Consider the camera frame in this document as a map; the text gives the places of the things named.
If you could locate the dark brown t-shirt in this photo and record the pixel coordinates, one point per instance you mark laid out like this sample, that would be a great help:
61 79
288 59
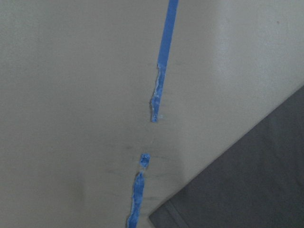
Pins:
257 183

